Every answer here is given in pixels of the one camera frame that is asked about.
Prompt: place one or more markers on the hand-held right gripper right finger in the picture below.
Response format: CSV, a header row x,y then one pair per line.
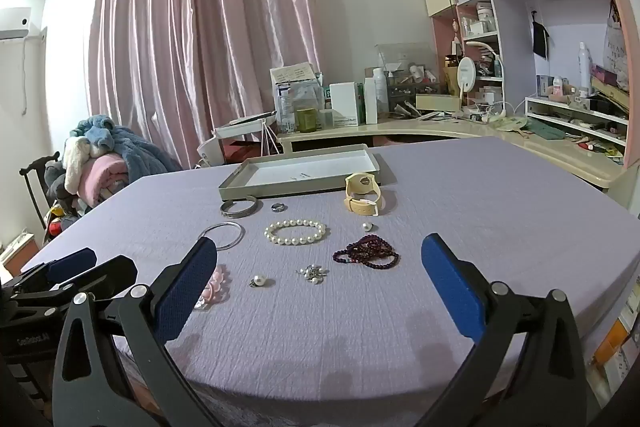
x,y
450,287

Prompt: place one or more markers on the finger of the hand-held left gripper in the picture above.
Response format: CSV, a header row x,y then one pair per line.
x,y
112,274
70,263

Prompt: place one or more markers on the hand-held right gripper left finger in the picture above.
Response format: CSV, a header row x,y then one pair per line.
x,y
185,292

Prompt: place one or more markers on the pink flower hair clip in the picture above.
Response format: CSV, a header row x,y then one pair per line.
x,y
215,287

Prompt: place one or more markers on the pearl earring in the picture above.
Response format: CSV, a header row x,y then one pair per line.
x,y
259,280
367,227

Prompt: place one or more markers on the thin silver bangle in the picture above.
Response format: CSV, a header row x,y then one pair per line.
x,y
243,234

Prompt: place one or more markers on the wide silver bangle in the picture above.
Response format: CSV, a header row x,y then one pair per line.
x,y
239,211

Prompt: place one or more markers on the grey shallow tray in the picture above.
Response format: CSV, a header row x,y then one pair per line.
x,y
280,172

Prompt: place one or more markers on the black chair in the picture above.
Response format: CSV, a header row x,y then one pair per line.
x,y
35,187

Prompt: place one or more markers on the lavender tablecloth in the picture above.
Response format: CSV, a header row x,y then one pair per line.
x,y
500,217

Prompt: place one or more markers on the pink folded blanket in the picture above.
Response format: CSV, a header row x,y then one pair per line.
x,y
107,177

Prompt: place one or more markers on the cream white cloth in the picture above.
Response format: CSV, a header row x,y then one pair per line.
x,y
75,162

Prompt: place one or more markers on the blue fleece garment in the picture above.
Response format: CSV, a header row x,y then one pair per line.
x,y
135,152

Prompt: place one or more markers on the yellow wristwatch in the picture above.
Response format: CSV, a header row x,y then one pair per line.
x,y
361,182

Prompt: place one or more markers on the cream corner desk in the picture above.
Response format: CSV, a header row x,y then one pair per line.
x,y
400,127

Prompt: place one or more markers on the round hand fan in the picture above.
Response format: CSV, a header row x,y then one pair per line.
x,y
510,123

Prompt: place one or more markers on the white flat box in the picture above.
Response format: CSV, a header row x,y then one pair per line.
x,y
245,124

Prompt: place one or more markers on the green cloth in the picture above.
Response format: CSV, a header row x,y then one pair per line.
x,y
545,128

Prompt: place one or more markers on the beige long box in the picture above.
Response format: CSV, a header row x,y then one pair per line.
x,y
437,102

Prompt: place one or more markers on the white square bottle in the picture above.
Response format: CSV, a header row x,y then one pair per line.
x,y
370,102

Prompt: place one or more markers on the white spray bottle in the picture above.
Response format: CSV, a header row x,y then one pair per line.
x,y
381,89

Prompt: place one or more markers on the green candle jar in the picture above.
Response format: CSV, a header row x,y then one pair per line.
x,y
306,121

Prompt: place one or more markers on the white carton box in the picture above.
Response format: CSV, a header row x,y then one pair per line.
x,y
344,104

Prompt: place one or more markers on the round white mirror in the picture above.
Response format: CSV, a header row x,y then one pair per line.
x,y
467,74

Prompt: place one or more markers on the clear bag of packets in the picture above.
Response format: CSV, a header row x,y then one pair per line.
x,y
295,92

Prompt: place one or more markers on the clear acrylic organizer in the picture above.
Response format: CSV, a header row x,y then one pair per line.
x,y
405,57

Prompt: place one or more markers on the white air conditioner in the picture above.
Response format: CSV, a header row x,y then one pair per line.
x,y
12,22

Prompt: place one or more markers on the pink curtain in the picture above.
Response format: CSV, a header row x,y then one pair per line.
x,y
200,32

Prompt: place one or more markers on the tall white lotion bottle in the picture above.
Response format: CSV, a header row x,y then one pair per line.
x,y
585,67

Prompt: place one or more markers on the pink and white bookshelf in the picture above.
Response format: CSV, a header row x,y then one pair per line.
x,y
515,37

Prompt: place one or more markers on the black hanging pouch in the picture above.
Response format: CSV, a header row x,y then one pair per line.
x,y
540,37

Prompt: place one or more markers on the printed shopping bag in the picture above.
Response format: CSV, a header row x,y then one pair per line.
x,y
616,47

